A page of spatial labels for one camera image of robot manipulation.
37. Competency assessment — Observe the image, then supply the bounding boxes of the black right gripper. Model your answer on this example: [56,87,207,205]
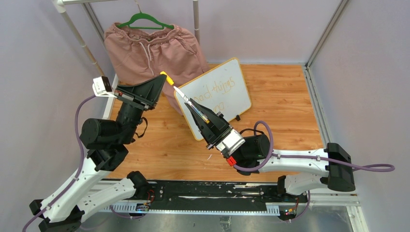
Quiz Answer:
[186,99,234,154]

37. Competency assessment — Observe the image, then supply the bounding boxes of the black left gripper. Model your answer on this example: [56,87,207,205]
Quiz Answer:
[117,73,169,144]

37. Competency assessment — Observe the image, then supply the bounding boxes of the yellow marker cap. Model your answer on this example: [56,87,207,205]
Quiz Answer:
[160,71,175,86]

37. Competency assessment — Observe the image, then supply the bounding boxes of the white whiteboard marker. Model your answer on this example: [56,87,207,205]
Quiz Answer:
[173,86,210,124]

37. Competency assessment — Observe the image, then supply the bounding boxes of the yellow-framed whiteboard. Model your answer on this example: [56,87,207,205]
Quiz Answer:
[179,58,251,122]

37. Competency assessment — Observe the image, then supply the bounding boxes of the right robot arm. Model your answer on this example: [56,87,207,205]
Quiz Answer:
[184,98,356,202]

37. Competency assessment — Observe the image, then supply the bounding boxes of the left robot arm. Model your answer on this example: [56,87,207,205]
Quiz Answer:
[29,73,167,232]

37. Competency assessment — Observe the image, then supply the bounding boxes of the pink shorts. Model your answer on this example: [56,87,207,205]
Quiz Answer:
[104,23,212,115]

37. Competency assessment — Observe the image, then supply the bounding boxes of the green clothes hanger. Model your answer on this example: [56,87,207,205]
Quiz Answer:
[117,1,175,30]

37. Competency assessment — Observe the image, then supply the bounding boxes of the white clothes rack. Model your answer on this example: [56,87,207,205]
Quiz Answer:
[51,0,200,119]

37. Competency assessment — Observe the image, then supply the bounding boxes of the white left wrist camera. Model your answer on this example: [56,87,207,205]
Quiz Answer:
[92,76,115,98]

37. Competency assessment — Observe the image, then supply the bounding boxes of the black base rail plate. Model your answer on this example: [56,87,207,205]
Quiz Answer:
[110,179,310,216]

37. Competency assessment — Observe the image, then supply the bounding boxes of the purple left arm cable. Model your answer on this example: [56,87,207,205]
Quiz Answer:
[21,94,98,232]

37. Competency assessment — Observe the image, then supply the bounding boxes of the aluminium frame post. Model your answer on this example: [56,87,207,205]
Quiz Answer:
[303,0,350,145]

